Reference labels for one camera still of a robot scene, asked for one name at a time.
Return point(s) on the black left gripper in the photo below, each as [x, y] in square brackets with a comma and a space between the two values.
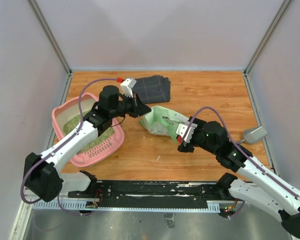
[139, 108]

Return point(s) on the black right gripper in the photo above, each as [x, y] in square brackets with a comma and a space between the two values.
[190, 147]

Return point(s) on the green litter bag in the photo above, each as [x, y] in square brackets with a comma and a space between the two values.
[162, 121]

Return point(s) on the grey metal scoop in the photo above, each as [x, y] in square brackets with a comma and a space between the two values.
[253, 135]

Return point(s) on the pink litter box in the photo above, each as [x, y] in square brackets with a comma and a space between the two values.
[94, 147]

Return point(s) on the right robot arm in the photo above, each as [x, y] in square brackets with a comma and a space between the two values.
[252, 170]

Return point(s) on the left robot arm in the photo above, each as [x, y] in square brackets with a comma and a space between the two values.
[43, 172]

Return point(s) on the green cat litter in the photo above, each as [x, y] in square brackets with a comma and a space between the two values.
[88, 139]

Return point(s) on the dark checked folded cloth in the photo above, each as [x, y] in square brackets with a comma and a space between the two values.
[153, 90]

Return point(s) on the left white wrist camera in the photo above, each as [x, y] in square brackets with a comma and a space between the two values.
[127, 85]

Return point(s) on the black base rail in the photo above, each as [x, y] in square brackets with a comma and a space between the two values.
[152, 195]

